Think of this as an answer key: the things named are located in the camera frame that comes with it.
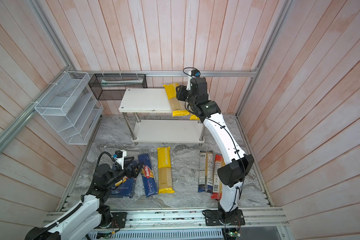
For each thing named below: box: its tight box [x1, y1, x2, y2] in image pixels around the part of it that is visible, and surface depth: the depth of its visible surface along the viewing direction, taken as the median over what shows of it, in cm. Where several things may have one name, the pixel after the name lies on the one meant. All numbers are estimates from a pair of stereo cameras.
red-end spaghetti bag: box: [211, 154, 226, 201], surface depth 84 cm
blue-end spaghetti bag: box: [198, 150, 214, 193], surface depth 89 cm
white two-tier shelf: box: [118, 88, 205, 146], surface depth 87 cm
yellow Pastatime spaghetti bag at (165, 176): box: [157, 146, 175, 195], surface depth 90 cm
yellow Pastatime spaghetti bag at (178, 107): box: [163, 83, 190, 117], surface depth 75 cm
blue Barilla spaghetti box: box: [138, 153, 159, 198], surface depth 85 cm
